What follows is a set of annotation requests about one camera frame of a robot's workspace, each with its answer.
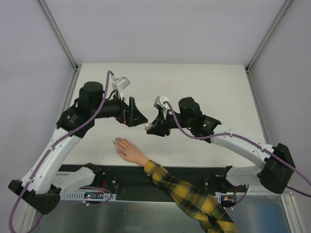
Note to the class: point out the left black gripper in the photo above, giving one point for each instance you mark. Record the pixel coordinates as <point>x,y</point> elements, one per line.
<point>130,111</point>

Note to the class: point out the yellow plaid sleeve forearm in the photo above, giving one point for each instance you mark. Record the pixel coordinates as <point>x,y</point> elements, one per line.
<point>192,200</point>

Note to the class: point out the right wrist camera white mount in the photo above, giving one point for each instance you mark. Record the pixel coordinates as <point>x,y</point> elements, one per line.
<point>160,103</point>

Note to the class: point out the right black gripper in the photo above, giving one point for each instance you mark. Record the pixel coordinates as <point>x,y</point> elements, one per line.
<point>161,124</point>

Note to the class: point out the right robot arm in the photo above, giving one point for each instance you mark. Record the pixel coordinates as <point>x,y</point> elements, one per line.
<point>272,165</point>

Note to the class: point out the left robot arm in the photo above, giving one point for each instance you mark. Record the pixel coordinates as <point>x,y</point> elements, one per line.
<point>39,187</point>

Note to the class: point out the mannequin hand with painted nails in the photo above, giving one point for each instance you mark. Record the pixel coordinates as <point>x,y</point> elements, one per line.
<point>129,152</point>

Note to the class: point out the aluminium frame post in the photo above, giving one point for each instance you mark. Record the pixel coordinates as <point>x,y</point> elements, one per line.
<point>57,33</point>
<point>277,19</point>

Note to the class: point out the right aluminium frame post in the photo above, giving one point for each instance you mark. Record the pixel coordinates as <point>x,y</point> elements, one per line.
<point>277,19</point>

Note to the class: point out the green circuit board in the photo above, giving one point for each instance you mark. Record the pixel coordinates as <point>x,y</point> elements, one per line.
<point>93,196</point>

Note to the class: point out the glitter nail polish bottle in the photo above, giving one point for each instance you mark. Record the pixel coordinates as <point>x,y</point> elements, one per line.
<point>148,126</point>

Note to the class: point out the left aluminium frame post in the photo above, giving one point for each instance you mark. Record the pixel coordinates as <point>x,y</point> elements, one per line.
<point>57,33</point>

